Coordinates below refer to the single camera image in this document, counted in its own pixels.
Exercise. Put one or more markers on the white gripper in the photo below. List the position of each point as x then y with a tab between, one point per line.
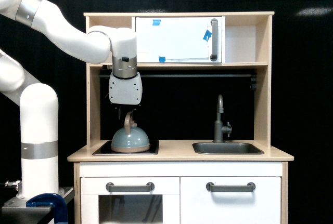
125	91

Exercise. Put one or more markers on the grey-blue toy teapot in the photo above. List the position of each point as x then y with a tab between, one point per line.
130	138

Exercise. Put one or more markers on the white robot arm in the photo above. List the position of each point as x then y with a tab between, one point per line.
38	102

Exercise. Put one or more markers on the black toy stove top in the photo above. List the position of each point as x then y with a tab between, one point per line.
105	149

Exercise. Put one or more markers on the blue tape piece bottom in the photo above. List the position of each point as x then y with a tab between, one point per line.
162	59

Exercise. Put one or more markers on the blue tape piece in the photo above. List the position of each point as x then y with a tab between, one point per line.
156	22
162	59
207	35

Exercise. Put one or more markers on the white microwave door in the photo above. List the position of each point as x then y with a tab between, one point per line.
178	39

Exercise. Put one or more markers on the blue tape piece top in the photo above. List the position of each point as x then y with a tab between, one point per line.
156	22

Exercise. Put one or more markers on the grey toy sink basin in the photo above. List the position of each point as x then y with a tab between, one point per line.
226	148

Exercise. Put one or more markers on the blue tape piece right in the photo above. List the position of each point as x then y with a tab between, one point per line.
207	35

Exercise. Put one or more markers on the grey toy faucet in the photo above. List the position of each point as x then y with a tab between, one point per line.
219	128

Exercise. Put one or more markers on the white oven door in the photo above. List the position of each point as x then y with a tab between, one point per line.
162	205

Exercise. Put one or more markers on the blue C-clamp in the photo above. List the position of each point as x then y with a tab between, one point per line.
53	200

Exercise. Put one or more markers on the white cabinet door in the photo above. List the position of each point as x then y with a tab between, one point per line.
198	205

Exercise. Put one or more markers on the grey oven door handle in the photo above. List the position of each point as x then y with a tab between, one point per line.
111	187

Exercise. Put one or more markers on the grey microwave door handle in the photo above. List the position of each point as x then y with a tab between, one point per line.
214	37

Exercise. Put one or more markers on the black hanging rail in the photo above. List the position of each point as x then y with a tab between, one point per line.
196	75

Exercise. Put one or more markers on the wooden toy kitchen frame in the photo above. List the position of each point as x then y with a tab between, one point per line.
177	158

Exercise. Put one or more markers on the grey cabinet door handle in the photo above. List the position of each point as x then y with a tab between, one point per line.
249	187

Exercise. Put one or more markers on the grey metal base plate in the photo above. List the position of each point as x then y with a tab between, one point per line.
19	202

